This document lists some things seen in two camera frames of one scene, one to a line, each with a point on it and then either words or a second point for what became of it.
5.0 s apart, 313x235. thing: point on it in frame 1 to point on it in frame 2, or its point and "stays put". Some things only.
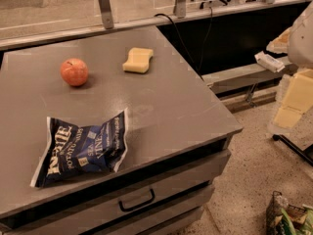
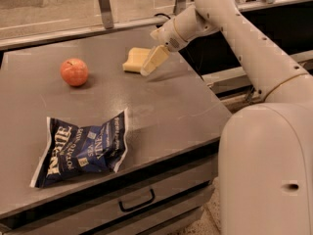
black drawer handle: x=153 y=197 stays put
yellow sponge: x=138 y=60 stays put
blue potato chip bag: x=74 y=152 stays put
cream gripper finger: x=297 y=99 to x=156 y=57
